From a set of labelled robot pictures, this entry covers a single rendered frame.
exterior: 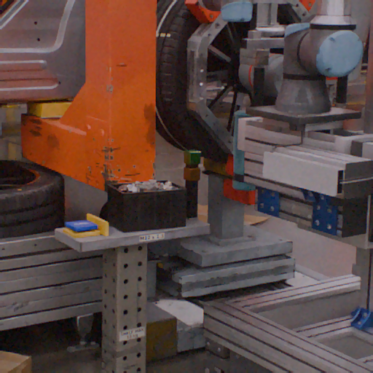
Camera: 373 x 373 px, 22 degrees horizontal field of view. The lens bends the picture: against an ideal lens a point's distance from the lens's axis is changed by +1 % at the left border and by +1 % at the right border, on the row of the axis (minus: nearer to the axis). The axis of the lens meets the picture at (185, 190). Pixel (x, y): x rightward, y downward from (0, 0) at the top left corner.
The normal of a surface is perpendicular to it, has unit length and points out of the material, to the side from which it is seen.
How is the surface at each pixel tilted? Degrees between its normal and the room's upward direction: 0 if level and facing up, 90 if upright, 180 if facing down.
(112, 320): 90
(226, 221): 90
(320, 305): 0
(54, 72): 90
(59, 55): 90
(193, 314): 0
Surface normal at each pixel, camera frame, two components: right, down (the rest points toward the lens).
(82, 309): 0.53, 0.19
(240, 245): 0.02, -0.98
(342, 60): 0.35, 0.33
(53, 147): -0.85, 0.10
